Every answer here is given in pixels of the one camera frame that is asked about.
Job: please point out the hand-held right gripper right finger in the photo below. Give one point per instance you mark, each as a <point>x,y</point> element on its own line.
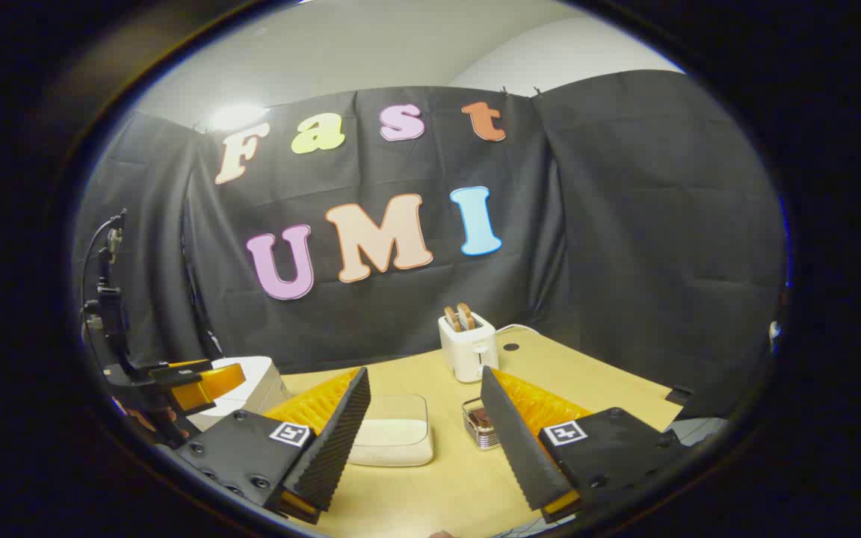
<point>516,441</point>

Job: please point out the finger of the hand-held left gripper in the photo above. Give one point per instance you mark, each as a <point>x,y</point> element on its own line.
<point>210,385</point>

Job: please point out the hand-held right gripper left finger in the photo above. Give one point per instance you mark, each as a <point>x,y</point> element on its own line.
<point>341,441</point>

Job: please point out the metal chopstick holder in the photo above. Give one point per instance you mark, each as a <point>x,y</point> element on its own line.
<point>475,437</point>

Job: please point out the brown wooden spoon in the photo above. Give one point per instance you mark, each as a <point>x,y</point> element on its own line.
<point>480,418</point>

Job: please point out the white rice cooker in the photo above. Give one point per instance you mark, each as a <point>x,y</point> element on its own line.
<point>260,375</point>

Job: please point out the white toaster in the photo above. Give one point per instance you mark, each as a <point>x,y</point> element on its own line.
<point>468,351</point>

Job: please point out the brown bread slice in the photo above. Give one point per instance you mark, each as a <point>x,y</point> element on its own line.
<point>466,316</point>
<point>451,319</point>

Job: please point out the black backdrop cloth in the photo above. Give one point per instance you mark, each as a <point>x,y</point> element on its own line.
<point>625,224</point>

